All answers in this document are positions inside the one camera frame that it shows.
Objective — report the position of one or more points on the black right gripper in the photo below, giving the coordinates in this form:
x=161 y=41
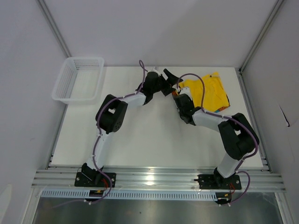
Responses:
x=191 y=101

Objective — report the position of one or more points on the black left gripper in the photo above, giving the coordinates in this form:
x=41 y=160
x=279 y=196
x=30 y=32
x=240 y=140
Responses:
x=171 y=79

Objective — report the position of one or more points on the colourful patterned shorts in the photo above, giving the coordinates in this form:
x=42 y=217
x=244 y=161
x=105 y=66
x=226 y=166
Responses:
x=222 y=108

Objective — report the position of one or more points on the yellow shorts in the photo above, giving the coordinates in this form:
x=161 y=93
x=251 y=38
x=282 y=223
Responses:
x=207 y=92

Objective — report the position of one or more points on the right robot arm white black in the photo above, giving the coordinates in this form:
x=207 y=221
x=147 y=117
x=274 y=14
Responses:
x=238 y=137

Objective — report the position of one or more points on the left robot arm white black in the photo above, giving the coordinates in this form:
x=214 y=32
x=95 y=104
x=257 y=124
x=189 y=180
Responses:
x=110 y=117

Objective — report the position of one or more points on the white plastic basket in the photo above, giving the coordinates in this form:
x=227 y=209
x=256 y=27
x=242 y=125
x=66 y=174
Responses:
x=79 y=81

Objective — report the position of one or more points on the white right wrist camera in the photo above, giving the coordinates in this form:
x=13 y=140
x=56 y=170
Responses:
x=185 y=90

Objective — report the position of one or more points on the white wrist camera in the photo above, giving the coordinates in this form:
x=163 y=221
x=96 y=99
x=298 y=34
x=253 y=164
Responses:
x=155 y=69
x=185 y=90

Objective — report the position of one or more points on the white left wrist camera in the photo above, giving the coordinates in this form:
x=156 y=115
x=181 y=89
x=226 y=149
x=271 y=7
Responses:
x=155 y=69

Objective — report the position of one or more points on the aluminium mounting rail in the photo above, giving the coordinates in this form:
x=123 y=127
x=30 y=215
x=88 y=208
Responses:
x=156 y=178

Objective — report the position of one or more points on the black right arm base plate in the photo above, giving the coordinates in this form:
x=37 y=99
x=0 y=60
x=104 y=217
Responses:
x=210 y=181

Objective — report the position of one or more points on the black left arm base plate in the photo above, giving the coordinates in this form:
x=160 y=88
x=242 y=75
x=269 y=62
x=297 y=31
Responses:
x=91 y=179

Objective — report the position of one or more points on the slotted grey cable duct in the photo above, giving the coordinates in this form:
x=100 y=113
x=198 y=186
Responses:
x=131 y=194

